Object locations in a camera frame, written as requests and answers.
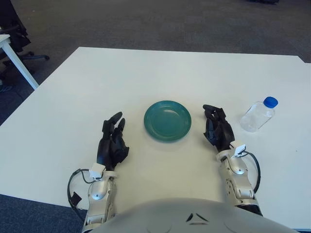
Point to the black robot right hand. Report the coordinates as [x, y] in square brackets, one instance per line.
[222, 133]

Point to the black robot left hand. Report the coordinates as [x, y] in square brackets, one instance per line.
[107, 150]

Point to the clear bottle with blue cap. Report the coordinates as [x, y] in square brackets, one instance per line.
[257, 116]

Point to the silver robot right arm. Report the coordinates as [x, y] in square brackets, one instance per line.
[239, 179]

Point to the green round plate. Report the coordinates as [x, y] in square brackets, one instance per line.
[167, 121]

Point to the white right wrist connector box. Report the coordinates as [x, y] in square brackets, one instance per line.
[239, 146]

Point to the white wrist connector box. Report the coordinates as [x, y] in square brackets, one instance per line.
[239, 146]
[97, 170]

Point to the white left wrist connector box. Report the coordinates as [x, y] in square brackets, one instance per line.
[97, 170]

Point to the grey robot torso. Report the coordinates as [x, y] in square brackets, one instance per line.
[189, 218]

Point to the white side table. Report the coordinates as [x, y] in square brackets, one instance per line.
[14, 58]

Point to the black office chair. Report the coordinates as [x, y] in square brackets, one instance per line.
[14, 24]

